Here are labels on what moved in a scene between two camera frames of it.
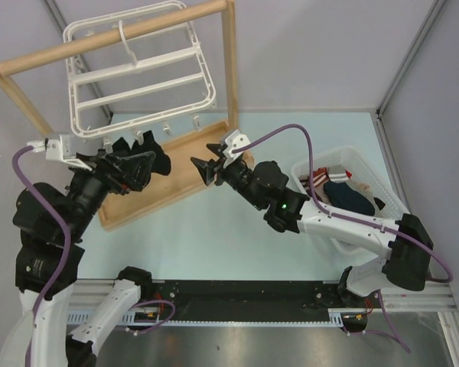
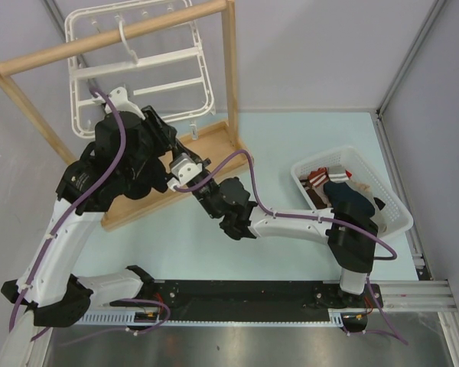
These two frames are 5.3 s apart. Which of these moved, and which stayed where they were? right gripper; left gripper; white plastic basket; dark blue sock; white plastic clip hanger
Moved: right gripper; left gripper; white plastic clip hanger
Stayed: white plastic basket; dark blue sock
